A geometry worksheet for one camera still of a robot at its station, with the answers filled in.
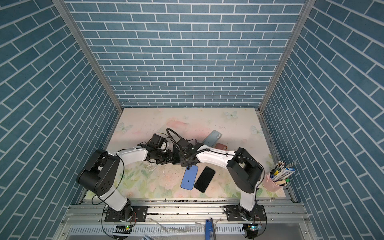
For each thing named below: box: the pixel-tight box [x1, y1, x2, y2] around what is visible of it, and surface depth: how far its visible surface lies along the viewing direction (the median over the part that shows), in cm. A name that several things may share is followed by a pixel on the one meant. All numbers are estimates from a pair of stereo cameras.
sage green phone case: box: [202, 130, 222, 148], surface depth 107 cm
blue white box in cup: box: [271, 167, 296, 182], surface depth 73 cm
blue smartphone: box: [180, 165, 199, 191], surface depth 88 cm
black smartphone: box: [194, 166, 216, 193], surface depth 89 cm
